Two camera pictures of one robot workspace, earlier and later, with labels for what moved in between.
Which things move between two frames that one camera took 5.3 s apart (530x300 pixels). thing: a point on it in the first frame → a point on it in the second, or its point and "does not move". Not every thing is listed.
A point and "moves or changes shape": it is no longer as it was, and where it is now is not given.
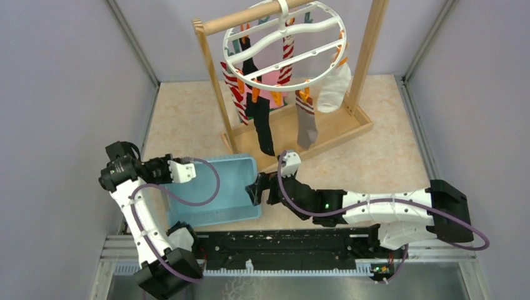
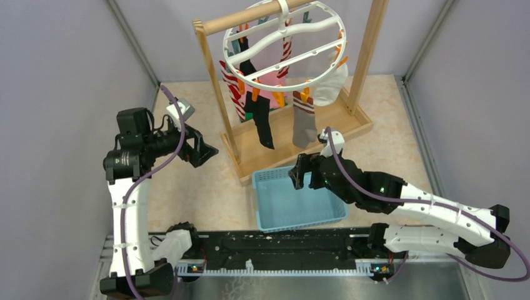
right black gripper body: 274,199 → 348,197
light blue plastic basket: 233,204 moves or changes shape
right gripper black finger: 255,189 → 310,162
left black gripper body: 157,170 → 167,142
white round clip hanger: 304,47 does not move
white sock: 333,88 moves or changes shape
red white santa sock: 231,77 does not move
